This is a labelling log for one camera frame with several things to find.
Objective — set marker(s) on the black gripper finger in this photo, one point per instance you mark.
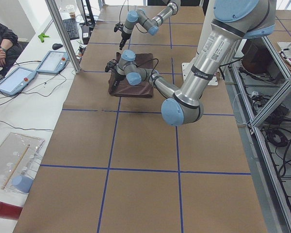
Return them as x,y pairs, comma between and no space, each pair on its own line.
122,44
114,86

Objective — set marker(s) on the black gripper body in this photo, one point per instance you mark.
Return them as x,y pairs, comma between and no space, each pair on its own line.
117,77
123,37

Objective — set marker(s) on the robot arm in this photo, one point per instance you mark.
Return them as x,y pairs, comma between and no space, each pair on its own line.
233,20
150,25

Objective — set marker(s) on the black keyboard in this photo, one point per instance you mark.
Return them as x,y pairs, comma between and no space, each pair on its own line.
71,27

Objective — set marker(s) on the paper coffee cup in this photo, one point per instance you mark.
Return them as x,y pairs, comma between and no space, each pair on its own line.
71,10

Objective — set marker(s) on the far blue teach pendant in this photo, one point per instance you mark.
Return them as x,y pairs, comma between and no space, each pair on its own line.
53,63

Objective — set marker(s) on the blue teach pendant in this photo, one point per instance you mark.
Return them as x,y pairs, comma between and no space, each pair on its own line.
53,63
16,81

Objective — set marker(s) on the black computer mouse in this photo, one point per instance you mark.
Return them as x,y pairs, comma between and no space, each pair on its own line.
57,46

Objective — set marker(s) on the green plastic tool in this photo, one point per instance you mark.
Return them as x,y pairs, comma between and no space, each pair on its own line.
42,37

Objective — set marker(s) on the near blue teach pendant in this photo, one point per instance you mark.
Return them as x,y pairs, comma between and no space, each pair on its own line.
16,81

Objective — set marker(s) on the wooden stick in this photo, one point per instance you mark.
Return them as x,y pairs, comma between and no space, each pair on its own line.
15,167

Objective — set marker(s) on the person in black jacket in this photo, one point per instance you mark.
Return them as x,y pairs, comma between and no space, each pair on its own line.
10,49

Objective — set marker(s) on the clear plastic bag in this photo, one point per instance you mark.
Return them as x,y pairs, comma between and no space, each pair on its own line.
10,151

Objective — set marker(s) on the black power box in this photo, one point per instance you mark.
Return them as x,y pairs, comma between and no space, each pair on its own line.
257,58

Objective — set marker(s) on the light blue cup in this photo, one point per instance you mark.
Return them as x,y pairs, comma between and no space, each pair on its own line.
22,183

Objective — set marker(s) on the red cylinder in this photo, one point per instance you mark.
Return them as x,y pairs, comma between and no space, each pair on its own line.
9,211

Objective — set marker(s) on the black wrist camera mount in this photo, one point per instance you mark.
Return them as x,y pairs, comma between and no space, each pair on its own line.
118,27
110,66

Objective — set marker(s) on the aluminium profile post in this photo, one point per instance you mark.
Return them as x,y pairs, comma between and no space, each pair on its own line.
55,14

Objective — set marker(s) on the aluminium frame structure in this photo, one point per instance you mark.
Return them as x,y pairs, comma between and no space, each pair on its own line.
262,107

